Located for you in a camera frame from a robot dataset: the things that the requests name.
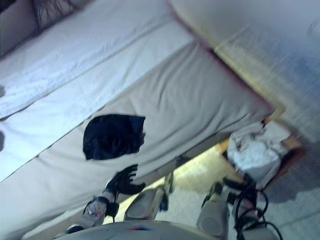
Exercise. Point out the robot left leg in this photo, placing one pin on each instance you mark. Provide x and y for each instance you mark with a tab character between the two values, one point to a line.
142	202

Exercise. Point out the grey striped rug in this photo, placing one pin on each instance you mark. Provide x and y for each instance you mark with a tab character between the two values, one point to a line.
275	75

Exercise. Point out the robot leg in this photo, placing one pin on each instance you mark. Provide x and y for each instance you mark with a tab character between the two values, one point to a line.
212	215
142	202

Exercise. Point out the beige upholstered bed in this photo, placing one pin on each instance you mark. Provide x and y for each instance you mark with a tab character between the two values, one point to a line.
187	95

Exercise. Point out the beige garment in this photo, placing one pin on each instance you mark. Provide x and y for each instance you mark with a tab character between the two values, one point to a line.
262	135

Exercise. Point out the robot right leg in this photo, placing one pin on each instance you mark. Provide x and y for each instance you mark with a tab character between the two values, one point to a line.
212	215

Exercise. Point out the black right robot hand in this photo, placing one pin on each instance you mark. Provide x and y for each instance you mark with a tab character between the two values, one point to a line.
237	182

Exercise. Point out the beige pillow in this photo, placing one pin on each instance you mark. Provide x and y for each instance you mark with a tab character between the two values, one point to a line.
15	22

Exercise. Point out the white textured blanket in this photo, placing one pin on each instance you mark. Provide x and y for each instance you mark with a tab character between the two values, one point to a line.
87	85

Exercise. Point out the grey robot torso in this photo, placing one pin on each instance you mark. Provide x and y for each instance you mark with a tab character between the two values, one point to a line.
125	231

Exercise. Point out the black garment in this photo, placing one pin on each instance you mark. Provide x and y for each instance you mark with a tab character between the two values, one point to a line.
112	137

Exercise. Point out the white garment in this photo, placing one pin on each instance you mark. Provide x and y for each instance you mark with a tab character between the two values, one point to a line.
255	157

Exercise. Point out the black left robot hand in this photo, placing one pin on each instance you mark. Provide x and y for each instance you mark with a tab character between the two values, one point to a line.
125	182

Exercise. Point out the grey patterned cushion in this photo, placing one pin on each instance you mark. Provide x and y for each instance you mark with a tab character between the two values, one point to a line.
55	10

